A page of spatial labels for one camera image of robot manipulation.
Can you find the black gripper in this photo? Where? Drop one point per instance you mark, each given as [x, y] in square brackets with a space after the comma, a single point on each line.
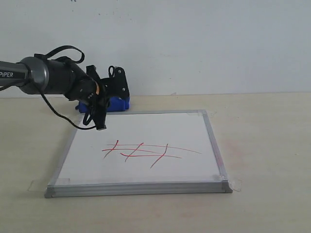
[114, 86]

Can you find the blue cloth eraser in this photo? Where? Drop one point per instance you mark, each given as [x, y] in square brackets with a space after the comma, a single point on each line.
[116, 104]

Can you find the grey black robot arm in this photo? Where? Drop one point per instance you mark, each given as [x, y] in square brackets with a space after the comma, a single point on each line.
[38, 75]

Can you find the clear tape back right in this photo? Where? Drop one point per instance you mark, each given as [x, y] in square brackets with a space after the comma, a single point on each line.
[202, 112]

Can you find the clear tape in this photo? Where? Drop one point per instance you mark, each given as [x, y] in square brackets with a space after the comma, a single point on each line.
[228, 185]
[42, 185]
[202, 112]

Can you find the clear tape front left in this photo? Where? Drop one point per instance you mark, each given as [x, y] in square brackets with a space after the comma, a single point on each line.
[42, 185]

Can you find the clear tape front right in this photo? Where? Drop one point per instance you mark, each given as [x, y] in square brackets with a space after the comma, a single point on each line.
[228, 185]

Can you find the white board with aluminium frame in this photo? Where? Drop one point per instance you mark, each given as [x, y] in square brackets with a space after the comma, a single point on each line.
[139, 153]

